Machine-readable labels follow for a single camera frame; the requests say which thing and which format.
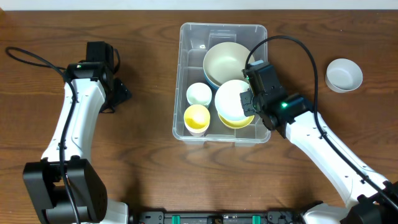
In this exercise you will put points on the clear plastic storage container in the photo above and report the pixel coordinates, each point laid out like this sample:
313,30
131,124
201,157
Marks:
195,40

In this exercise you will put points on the yellow cup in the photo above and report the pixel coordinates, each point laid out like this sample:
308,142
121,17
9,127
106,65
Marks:
196,117

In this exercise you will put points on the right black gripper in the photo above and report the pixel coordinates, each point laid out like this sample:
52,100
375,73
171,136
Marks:
249,109

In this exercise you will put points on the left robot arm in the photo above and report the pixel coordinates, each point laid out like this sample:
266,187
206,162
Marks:
63,186

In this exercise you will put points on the pink cup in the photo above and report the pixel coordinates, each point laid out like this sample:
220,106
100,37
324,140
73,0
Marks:
197,132

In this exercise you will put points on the white small bowl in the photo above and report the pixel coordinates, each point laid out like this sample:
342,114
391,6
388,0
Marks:
228,101

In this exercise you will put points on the grey small bowl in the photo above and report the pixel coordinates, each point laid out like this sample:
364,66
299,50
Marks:
343,75

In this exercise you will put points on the light blue cup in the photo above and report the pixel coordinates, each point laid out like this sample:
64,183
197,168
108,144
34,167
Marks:
207,101

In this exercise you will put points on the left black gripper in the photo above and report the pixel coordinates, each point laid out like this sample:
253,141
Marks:
123,93

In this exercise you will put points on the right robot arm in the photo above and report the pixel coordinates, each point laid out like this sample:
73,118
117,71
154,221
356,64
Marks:
368,196

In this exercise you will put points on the dark blue bowl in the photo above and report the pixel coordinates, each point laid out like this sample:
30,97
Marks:
212,85

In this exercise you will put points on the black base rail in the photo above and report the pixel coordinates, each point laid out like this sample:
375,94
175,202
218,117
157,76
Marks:
270,217

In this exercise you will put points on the yellow small bowl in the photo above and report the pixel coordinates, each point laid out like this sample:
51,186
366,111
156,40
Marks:
236,124

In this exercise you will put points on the cream large bowl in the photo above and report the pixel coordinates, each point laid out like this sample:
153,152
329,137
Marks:
225,62

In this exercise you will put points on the cream white cup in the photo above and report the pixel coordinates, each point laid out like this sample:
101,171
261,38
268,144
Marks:
197,93

